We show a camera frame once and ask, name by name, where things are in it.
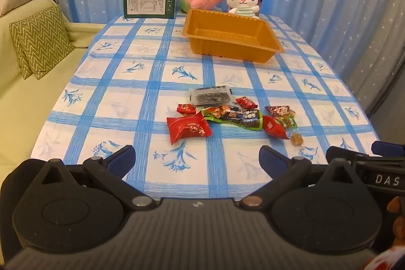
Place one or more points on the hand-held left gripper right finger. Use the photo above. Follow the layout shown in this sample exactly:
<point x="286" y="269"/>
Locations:
<point x="270" y="161"/>

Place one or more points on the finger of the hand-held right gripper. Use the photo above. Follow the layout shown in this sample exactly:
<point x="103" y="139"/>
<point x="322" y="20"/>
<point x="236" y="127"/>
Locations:
<point x="387" y="148"/>
<point x="341" y="154"/>

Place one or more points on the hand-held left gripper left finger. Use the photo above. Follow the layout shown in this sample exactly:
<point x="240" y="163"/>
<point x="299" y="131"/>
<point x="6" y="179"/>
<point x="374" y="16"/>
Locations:
<point x="121" y="161"/>

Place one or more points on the large red snack packet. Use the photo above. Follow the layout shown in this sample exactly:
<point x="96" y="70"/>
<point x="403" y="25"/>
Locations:
<point x="273" y="127"/>
<point x="186" y="129"/>

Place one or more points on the amber candy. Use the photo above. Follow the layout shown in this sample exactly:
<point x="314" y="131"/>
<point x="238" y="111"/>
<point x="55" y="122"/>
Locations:
<point x="297" y="139"/>

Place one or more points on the yellow green candy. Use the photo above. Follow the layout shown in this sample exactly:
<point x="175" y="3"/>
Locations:
<point x="290" y="122"/>

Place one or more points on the brown red candy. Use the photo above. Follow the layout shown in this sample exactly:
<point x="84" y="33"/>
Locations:
<point x="278" y="111"/>

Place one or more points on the dark blue candy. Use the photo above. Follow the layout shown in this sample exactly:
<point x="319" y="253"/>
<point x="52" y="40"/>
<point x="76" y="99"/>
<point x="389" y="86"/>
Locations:
<point x="250" y="115"/>
<point x="234" y="115"/>

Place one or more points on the small red candy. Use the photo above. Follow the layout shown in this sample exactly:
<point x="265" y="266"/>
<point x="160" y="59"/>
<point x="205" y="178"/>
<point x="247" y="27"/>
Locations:
<point x="246" y="103"/>
<point x="186" y="109"/>

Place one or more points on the green snack packet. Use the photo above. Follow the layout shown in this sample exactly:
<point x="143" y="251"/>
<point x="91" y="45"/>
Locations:
<point x="215" y="113"/>

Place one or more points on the clear packet of dark snack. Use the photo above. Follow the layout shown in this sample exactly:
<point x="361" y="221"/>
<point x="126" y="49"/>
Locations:
<point x="208" y="96"/>

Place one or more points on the golden plastic tray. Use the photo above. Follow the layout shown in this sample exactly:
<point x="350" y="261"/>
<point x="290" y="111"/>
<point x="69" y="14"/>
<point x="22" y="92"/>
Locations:
<point x="227" y="36"/>

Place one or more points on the person's right hand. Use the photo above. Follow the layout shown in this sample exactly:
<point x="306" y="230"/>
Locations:
<point x="399" y="222"/>

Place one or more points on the blue checkered floral tablecloth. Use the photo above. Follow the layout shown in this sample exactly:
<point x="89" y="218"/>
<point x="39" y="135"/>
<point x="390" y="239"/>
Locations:
<point x="142" y="93"/>

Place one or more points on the red white cloth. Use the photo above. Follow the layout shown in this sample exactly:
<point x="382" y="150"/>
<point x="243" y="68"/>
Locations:
<point x="389" y="262"/>

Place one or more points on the light green sofa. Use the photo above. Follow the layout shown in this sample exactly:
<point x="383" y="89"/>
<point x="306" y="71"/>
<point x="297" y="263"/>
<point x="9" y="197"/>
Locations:
<point x="31" y="105"/>

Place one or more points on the green zigzag cushion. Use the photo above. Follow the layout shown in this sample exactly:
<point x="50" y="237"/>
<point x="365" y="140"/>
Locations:
<point x="25" y="67"/>
<point x="42" y="39"/>

